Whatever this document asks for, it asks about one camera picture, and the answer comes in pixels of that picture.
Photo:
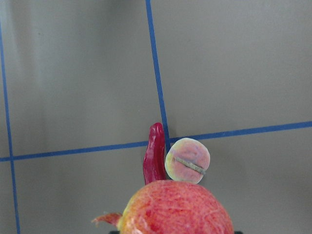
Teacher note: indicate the red chili pepper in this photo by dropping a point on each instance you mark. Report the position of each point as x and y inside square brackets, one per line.
[153, 161]

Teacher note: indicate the pink peach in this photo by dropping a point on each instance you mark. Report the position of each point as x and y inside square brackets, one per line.
[187, 160]

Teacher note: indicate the red pomegranate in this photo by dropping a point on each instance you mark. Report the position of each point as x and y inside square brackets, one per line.
[171, 207]

